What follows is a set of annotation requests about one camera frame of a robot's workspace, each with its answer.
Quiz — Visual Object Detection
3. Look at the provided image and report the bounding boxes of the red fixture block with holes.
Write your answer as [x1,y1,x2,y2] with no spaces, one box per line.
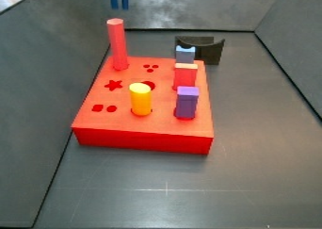
[72,57,214,155]

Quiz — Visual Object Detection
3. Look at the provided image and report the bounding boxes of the yellow cylinder peg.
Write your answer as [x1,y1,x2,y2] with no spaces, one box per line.
[128,83,152,116]

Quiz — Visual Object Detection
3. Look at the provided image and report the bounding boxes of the purple rectangular peg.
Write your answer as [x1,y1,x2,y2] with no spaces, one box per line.
[175,86,199,119]

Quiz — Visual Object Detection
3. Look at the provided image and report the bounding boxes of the red rectangular peg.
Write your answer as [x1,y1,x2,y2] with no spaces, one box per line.
[172,63,198,90]

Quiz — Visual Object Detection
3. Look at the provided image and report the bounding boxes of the light blue notched peg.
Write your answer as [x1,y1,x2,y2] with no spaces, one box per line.
[175,45,195,63]

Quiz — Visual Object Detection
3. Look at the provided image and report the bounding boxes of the black curved holder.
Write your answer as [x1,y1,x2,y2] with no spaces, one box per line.
[175,36,226,65]

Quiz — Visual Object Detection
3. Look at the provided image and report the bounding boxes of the tall red hexagonal peg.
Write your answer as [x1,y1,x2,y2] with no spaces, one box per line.
[107,18,128,71]

